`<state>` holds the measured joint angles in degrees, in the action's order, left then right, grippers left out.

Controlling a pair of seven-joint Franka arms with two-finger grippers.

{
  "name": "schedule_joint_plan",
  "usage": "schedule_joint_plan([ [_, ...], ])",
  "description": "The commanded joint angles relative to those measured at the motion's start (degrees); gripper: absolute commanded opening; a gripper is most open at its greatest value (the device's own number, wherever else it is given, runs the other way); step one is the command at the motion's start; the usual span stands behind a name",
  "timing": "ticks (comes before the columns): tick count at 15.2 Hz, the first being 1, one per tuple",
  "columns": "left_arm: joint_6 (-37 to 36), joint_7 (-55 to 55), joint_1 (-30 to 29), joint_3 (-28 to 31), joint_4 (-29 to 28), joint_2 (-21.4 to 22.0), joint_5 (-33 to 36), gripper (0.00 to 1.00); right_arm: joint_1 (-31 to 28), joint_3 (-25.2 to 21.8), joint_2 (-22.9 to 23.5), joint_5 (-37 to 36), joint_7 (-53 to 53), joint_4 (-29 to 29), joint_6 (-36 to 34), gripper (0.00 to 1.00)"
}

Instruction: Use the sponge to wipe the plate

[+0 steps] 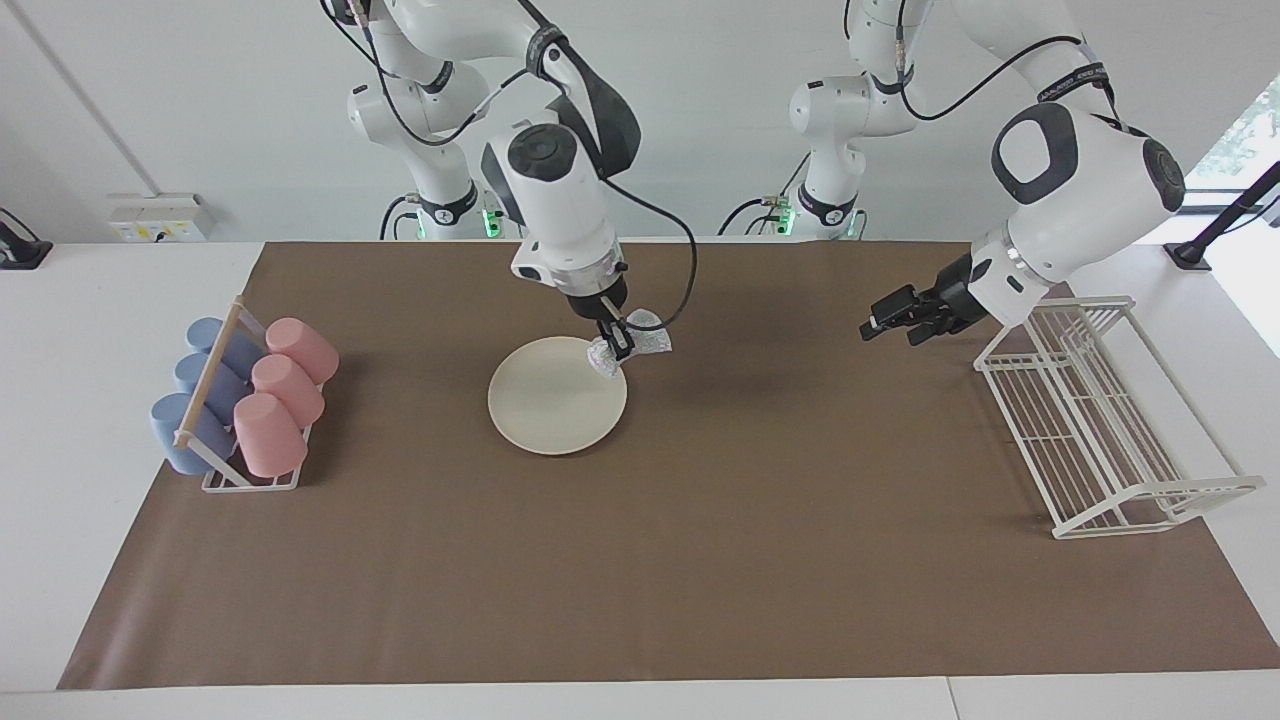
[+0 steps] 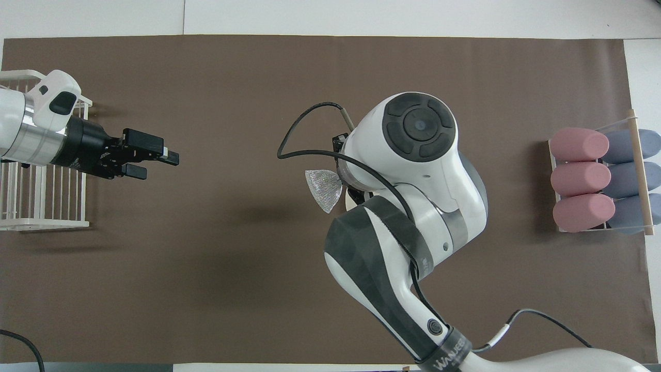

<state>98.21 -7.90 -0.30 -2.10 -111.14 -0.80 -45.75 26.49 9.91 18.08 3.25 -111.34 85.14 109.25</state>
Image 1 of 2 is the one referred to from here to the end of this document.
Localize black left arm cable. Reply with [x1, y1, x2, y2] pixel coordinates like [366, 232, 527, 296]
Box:
[844, 0, 1087, 123]

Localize cup rack with wooden rod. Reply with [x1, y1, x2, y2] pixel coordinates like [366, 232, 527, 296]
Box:
[172, 295, 322, 494]

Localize white wire rack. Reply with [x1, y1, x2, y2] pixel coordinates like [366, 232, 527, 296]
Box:
[974, 294, 1267, 541]

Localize white power strip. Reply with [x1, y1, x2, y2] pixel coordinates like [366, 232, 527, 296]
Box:
[107, 192, 217, 244]

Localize pink cup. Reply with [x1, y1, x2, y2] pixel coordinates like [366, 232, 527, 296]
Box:
[264, 316, 341, 385]
[250, 353, 327, 429]
[232, 391, 310, 480]

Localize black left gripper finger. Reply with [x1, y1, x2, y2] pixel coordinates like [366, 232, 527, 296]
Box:
[904, 309, 967, 349]
[859, 284, 937, 342]

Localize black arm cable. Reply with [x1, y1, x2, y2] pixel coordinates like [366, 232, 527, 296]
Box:
[320, 0, 700, 334]
[844, 0, 1087, 123]

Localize blue cup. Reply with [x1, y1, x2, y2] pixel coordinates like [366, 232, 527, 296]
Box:
[149, 392, 237, 477]
[174, 351, 264, 422]
[186, 316, 267, 377]

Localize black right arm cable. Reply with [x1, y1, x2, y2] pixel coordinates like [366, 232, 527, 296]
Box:
[320, 0, 700, 334]

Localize clear plastic bag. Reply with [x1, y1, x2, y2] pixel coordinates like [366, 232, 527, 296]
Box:
[587, 308, 674, 382]

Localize cream round plate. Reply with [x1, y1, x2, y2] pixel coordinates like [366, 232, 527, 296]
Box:
[487, 336, 629, 457]

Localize black base cable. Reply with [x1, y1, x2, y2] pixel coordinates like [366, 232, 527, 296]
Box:
[717, 150, 813, 237]
[379, 194, 422, 242]

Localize brown table mat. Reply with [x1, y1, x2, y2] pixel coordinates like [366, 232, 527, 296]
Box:
[57, 240, 1280, 691]

